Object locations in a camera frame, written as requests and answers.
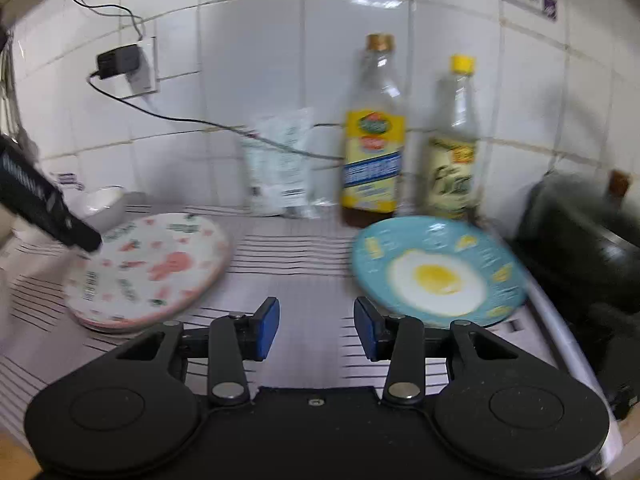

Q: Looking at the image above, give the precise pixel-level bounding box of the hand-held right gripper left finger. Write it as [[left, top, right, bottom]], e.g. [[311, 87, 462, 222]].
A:
[[116, 296, 281, 407]]

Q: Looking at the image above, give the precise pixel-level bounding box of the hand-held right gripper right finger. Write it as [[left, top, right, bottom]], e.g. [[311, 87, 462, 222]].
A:
[[353, 296, 521, 407]]

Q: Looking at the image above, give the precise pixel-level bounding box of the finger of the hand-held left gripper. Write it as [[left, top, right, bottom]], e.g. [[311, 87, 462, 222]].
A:
[[46, 191, 104, 252]]

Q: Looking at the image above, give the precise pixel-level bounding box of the white bowl with dark rim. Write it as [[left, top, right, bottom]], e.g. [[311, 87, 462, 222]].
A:
[[80, 185, 127, 232]]

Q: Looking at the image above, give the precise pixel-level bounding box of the blue fried egg plate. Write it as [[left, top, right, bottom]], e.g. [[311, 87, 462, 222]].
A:
[[349, 216, 531, 330]]

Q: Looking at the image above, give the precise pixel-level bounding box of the pink printed plate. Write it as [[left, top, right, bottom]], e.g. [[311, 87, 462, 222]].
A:
[[62, 212, 232, 326]]

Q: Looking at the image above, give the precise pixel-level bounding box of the pink rimmed plate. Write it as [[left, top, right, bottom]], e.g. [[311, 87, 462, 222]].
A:
[[67, 260, 226, 334]]

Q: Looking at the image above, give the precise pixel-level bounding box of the striped white table mat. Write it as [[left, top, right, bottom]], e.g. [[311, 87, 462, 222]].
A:
[[0, 202, 568, 413]]

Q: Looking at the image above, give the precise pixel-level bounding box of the black power adapter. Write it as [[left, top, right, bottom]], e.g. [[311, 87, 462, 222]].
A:
[[95, 44, 141, 81]]

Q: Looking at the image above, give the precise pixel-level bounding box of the white plastic bag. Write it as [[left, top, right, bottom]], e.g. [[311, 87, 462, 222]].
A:
[[241, 107, 321, 220]]

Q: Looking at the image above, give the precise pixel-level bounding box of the oil bottle with yellow label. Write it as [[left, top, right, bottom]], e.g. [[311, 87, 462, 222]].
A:
[[340, 34, 407, 228]]

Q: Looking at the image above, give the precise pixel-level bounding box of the clear bottle with yellow cap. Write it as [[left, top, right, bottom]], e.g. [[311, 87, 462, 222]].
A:
[[422, 54, 482, 222]]

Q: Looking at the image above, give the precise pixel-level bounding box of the black wok with lid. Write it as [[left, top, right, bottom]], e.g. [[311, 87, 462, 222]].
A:
[[514, 169, 640, 321]]

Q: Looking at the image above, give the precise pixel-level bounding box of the black adapter cable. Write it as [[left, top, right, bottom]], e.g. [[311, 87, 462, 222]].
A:
[[87, 72, 347, 162]]

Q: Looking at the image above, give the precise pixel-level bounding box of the white wall socket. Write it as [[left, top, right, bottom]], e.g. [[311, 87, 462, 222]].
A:
[[122, 35, 162, 99]]

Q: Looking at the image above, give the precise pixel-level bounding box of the thin black wire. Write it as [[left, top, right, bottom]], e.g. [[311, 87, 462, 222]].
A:
[[67, 0, 147, 43]]

